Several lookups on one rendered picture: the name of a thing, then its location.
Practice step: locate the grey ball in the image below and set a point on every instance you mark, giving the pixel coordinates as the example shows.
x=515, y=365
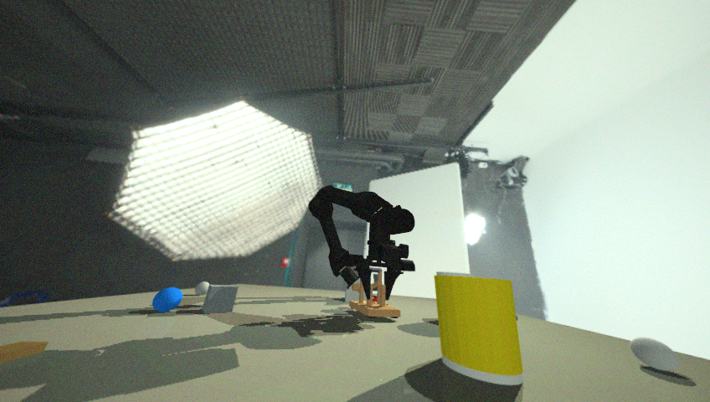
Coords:
x=201, y=288

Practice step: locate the grey ellipsoid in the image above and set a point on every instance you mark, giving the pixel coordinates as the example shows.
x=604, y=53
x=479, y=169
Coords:
x=654, y=353

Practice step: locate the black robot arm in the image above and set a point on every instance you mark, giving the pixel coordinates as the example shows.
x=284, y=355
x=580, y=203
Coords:
x=389, y=220

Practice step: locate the blue ellipsoid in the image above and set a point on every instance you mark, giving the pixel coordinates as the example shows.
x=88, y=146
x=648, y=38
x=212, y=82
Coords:
x=167, y=299

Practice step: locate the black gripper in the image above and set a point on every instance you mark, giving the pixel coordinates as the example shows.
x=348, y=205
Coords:
x=362, y=266

